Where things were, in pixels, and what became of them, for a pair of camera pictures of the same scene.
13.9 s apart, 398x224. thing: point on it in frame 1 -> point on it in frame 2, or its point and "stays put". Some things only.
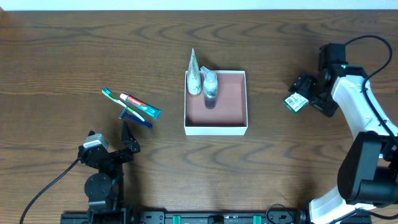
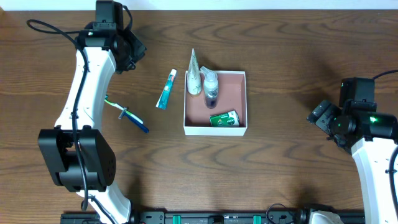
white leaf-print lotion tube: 194,80 stays put
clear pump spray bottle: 211,88 stays put
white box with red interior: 229,117 stays put
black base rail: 185,217 stays put
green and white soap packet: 295,102 -> 229,118
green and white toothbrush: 108,93 -> 129,112
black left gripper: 111,155 -> 137,48
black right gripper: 310,92 -> 321,113
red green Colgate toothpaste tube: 142,105 -> 163,100
